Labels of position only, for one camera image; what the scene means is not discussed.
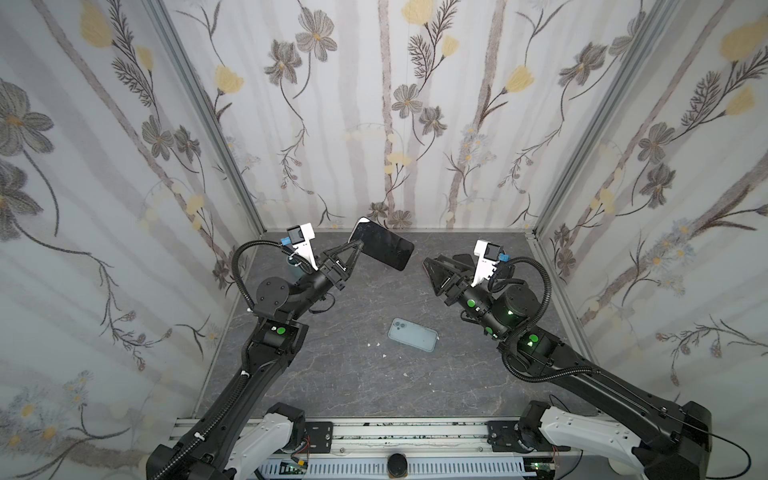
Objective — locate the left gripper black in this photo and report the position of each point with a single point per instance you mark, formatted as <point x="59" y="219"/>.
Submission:
<point x="330" y="270"/>

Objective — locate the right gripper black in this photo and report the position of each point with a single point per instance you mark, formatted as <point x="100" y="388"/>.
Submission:
<point x="458" y="285"/>

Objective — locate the black smartphone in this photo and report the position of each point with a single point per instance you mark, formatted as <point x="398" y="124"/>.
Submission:
<point x="382" y="244"/>

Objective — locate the pale green phone case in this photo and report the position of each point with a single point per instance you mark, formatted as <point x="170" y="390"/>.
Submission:
<point x="413" y="335"/>

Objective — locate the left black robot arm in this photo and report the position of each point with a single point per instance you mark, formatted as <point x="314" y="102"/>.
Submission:
<point x="219" y="445"/>

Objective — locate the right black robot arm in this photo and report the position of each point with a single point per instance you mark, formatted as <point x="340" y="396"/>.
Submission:
<point x="655" y="437"/>

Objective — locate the black round knob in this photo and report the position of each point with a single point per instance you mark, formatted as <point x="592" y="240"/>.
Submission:
<point x="397" y="466"/>

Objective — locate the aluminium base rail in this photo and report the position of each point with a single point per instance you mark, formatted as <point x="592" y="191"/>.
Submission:
<point x="431" y="447"/>

